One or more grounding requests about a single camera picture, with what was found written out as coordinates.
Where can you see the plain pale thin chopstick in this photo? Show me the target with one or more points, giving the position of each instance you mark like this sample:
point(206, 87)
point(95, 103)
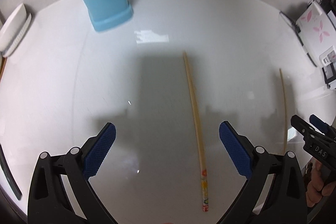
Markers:
point(285, 138)

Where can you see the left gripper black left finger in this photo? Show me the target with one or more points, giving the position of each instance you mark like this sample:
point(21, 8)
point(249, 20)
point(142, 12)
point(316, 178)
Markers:
point(48, 201)

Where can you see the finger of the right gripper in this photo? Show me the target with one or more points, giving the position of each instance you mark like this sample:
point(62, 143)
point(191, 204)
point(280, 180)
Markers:
point(323, 127)
point(304, 128)

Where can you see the pale chopstick red patterned handle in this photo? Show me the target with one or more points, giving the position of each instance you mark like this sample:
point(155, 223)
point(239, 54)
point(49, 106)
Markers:
point(198, 133)

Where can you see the right hand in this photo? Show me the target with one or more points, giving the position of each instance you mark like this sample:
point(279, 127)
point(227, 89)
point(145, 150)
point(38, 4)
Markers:
point(316, 189)

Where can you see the white rice cooker pink flowers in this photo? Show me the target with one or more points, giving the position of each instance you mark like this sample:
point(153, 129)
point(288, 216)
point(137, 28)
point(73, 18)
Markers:
point(316, 29)

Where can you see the white bowl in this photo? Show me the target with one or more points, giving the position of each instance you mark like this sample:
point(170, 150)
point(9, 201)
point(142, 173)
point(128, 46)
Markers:
point(14, 30)

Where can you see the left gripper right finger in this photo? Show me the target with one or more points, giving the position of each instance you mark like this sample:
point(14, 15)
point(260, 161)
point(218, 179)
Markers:
point(273, 191)

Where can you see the black strip table edge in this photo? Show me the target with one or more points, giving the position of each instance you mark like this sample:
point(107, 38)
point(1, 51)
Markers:
point(8, 175)

